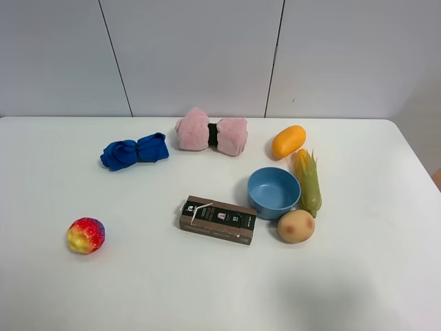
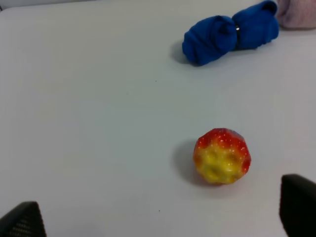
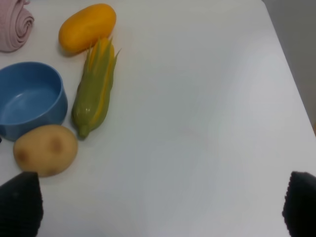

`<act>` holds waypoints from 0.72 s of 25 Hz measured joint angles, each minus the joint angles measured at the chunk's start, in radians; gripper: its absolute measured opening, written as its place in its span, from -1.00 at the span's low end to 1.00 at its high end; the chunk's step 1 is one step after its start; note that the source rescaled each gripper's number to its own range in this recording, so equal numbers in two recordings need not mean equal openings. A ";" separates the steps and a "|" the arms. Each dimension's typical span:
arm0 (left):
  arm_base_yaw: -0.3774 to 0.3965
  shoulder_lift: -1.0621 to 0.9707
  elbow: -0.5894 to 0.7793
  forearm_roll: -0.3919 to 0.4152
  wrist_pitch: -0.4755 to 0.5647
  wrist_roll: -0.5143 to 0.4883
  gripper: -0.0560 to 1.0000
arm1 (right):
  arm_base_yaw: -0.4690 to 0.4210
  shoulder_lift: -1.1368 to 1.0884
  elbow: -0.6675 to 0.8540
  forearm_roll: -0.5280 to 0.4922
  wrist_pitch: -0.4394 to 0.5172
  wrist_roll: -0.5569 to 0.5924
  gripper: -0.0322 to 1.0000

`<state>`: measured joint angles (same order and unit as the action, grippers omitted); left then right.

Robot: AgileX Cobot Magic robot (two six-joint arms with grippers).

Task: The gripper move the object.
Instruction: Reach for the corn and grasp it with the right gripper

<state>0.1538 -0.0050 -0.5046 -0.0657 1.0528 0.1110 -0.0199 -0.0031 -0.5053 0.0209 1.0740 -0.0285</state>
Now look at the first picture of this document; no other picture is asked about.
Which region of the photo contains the yellow green corn toy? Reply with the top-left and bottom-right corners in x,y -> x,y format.
293,149 -> 322,218

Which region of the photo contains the pink rolled towel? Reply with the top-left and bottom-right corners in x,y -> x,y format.
175,108 -> 248,157

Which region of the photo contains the blue plastic bowl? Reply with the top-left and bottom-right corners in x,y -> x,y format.
247,167 -> 301,220

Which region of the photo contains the brown coffee capsule box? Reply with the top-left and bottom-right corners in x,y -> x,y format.
179,196 -> 257,245

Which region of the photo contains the orange mango toy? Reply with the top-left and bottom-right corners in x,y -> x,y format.
271,125 -> 307,159

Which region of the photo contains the potato toy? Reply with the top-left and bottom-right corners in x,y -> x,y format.
278,210 -> 315,243

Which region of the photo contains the blue rolled cloth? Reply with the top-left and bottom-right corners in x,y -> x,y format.
100,132 -> 170,171

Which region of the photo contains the red yellow spiky ball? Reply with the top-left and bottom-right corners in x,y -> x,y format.
66,217 -> 105,254

